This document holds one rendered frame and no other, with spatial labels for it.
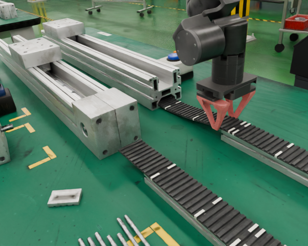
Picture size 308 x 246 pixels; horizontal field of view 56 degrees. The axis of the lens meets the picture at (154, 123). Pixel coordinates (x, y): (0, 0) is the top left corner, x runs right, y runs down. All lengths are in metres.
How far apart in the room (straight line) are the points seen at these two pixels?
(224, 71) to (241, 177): 0.19
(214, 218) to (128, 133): 0.26
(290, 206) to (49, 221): 0.36
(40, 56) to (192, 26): 0.53
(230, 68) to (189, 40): 0.10
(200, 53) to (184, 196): 0.21
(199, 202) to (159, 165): 0.10
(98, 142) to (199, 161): 0.19
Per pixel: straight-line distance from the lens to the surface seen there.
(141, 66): 0.83
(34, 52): 0.89
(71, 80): 0.80
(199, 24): 0.49
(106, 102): 0.57
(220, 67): 0.52
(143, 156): 0.50
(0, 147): 0.63
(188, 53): 0.47
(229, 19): 0.52
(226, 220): 0.40
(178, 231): 0.43
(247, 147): 0.57
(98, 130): 0.54
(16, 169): 0.62
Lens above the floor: 1.12
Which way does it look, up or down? 31 degrees down
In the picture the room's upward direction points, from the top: 5 degrees counter-clockwise
